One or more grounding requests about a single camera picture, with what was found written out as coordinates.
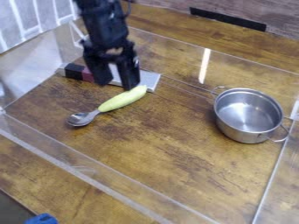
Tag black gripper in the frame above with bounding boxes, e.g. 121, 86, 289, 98
74, 0, 141, 91

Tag spoon with yellow handle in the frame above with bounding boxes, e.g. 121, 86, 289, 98
67, 86, 147, 127

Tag silver pot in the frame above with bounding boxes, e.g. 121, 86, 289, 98
212, 86, 290, 144

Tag grey block with dark end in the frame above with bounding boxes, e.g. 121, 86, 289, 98
57, 63, 162, 93

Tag blue object at bottom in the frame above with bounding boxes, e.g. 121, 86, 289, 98
25, 213, 59, 224

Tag black strip on wall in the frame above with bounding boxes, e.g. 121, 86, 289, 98
190, 7, 268, 32

